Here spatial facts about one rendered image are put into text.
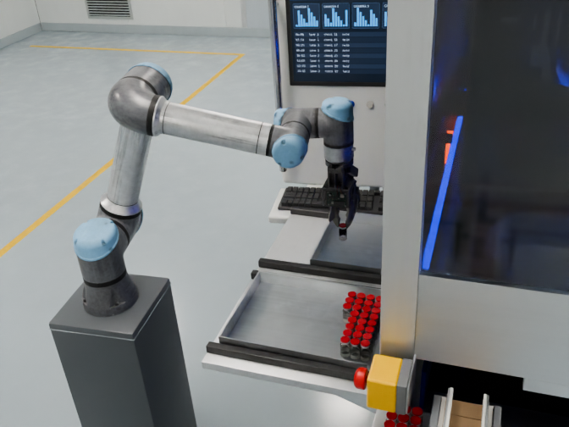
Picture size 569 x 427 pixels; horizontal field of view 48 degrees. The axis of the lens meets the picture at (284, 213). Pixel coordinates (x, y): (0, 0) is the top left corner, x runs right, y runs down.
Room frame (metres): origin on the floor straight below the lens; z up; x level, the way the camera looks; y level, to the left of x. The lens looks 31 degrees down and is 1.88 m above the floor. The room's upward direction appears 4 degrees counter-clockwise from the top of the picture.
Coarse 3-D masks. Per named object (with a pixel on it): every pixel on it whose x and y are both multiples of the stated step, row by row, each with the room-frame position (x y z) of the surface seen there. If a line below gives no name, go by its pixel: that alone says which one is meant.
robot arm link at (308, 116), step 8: (280, 112) 1.46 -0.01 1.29; (288, 112) 1.46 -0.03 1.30; (296, 112) 1.45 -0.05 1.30; (304, 112) 1.45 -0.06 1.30; (312, 112) 1.45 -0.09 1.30; (280, 120) 1.44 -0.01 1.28; (288, 120) 1.40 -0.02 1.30; (296, 120) 1.40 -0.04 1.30; (304, 120) 1.41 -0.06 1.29; (312, 120) 1.43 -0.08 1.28; (312, 128) 1.42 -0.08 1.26; (312, 136) 1.43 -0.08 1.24
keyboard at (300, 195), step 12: (288, 192) 1.90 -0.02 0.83; (300, 192) 1.90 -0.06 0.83; (312, 192) 1.89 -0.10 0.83; (360, 192) 1.87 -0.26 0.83; (372, 192) 1.86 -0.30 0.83; (288, 204) 1.83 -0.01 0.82; (300, 204) 1.82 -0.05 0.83; (312, 204) 1.81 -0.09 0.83; (324, 204) 1.80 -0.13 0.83; (360, 204) 1.79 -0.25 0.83; (372, 204) 1.79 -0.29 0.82
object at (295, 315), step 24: (264, 288) 1.31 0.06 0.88; (288, 288) 1.30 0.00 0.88; (312, 288) 1.29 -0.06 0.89; (336, 288) 1.26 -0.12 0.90; (360, 288) 1.24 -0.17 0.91; (240, 312) 1.21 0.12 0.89; (264, 312) 1.21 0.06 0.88; (288, 312) 1.21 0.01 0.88; (312, 312) 1.20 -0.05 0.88; (336, 312) 1.19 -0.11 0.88; (240, 336) 1.13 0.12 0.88; (264, 336) 1.12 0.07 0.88; (288, 336) 1.12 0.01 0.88; (312, 336) 1.11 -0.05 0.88; (336, 336) 1.11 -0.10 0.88; (312, 360) 1.02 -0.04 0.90; (336, 360) 1.00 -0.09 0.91; (360, 360) 1.03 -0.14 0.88
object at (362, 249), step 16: (352, 224) 1.59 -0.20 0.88; (368, 224) 1.58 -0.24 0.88; (320, 240) 1.46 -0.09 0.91; (336, 240) 1.51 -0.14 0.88; (352, 240) 1.50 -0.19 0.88; (368, 240) 1.50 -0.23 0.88; (320, 256) 1.43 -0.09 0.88; (336, 256) 1.43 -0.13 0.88; (352, 256) 1.42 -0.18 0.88; (368, 256) 1.42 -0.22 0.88; (368, 272) 1.32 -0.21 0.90
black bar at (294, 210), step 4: (292, 208) 1.67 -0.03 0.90; (296, 208) 1.67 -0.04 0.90; (300, 208) 1.67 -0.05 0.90; (304, 208) 1.66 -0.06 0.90; (308, 208) 1.66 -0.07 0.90; (312, 208) 1.66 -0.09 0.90; (316, 208) 1.66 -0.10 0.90; (292, 212) 1.67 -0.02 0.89; (296, 212) 1.66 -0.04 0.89; (300, 212) 1.66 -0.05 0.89; (304, 212) 1.66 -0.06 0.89; (308, 212) 1.65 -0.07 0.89; (312, 212) 1.65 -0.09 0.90; (316, 212) 1.64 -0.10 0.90; (320, 212) 1.64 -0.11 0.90; (324, 212) 1.64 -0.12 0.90; (328, 212) 1.63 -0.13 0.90; (312, 216) 1.65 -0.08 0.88; (316, 216) 1.64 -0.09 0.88; (320, 216) 1.64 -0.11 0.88; (324, 216) 1.63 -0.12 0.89; (328, 216) 1.63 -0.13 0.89
